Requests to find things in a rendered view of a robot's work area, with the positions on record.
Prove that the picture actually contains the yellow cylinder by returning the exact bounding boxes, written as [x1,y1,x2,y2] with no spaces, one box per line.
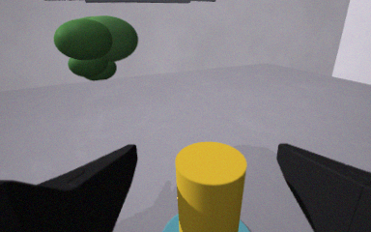
[175,142,246,232]

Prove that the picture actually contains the cyan circle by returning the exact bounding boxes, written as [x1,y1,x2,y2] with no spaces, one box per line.
[162,214,250,232]

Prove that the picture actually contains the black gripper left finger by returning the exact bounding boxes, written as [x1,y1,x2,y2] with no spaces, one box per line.
[0,144,137,232]

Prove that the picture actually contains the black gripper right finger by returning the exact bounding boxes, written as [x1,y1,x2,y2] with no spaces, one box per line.
[276,143,371,232]

